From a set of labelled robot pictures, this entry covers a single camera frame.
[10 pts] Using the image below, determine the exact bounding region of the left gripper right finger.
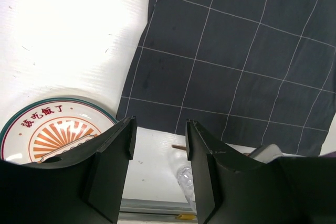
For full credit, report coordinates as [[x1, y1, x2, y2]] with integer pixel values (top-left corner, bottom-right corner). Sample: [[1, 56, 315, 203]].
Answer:
[[185, 120, 335, 223]]

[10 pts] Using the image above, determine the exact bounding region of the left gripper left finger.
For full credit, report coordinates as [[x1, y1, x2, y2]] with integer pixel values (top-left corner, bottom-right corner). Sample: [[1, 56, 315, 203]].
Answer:
[[1, 116, 137, 223]]

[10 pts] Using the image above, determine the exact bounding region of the dark grey checked cloth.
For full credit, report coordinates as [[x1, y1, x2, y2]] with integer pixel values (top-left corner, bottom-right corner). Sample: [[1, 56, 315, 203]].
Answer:
[[117, 0, 335, 156]]

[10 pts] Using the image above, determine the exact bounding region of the clear drinking glass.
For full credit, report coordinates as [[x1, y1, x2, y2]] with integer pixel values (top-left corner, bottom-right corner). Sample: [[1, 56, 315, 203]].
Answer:
[[169, 149, 197, 213]]

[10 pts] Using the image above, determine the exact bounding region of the copper fork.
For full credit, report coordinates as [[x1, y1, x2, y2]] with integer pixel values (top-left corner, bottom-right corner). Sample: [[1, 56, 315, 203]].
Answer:
[[171, 145, 186, 151]]

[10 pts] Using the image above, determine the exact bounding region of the orange sunburst plate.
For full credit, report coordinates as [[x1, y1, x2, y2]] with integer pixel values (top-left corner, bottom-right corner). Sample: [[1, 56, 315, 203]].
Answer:
[[1, 98, 117, 165]]

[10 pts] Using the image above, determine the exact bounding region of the front aluminium rail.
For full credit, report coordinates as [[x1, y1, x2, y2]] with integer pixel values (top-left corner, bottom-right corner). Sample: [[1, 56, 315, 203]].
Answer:
[[120, 199, 195, 215]]

